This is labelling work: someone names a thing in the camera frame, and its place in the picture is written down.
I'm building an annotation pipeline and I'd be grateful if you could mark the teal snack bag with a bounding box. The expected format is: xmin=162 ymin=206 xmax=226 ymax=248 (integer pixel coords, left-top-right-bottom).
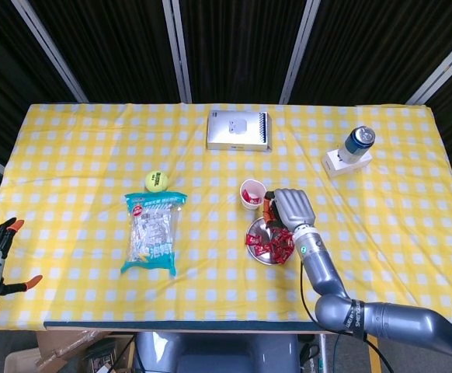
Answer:
xmin=119 ymin=190 xmax=189 ymax=280

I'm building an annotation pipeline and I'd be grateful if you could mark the yellow tennis ball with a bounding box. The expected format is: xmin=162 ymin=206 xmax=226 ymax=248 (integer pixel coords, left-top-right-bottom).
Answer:
xmin=144 ymin=169 xmax=169 ymax=193

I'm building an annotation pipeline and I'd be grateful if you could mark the brown cardboard box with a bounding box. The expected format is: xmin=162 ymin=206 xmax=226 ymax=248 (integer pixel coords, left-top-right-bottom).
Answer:
xmin=34 ymin=329 xmax=136 ymax=373

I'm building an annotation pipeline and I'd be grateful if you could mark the yellow checkered tablecloth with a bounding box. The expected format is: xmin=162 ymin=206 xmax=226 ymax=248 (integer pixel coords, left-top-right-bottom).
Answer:
xmin=0 ymin=101 xmax=452 ymax=331

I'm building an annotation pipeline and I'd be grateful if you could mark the round steel plate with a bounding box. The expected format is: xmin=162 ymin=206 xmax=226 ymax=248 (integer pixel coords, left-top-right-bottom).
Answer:
xmin=245 ymin=216 xmax=295 ymax=267

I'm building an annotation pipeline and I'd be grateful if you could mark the small white box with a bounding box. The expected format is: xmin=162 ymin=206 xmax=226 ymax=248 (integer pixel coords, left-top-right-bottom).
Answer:
xmin=322 ymin=147 xmax=374 ymax=179

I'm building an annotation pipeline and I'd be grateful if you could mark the black pleated curtain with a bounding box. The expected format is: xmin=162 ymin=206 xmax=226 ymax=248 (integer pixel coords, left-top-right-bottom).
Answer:
xmin=0 ymin=0 xmax=452 ymax=218

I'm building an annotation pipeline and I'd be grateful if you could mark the silver earbuds box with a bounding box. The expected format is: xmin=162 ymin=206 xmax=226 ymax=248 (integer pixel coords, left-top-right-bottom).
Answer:
xmin=205 ymin=110 xmax=273 ymax=152

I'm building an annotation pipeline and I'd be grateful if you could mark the white paper cup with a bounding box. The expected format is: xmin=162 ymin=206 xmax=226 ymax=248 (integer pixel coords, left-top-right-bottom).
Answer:
xmin=239 ymin=178 xmax=268 ymax=211

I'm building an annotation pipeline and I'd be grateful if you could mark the blue beverage can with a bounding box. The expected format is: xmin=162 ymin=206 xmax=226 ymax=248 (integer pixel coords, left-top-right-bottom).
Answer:
xmin=338 ymin=125 xmax=377 ymax=164

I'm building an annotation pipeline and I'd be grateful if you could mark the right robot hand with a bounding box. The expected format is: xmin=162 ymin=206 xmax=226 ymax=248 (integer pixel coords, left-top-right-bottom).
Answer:
xmin=263 ymin=188 xmax=317 ymax=234

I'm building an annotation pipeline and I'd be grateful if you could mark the metal table leg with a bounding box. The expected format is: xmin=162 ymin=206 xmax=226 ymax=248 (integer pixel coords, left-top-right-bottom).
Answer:
xmin=318 ymin=333 xmax=331 ymax=373

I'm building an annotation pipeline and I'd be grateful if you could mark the grey robot torso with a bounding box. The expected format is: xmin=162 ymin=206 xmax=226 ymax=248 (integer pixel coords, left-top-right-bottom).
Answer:
xmin=134 ymin=331 xmax=301 ymax=373

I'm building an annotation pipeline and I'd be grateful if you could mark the white plastic bin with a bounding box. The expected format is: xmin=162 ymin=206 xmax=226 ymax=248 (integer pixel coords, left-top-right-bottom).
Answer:
xmin=3 ymin=347 xmax=43 ymax=373

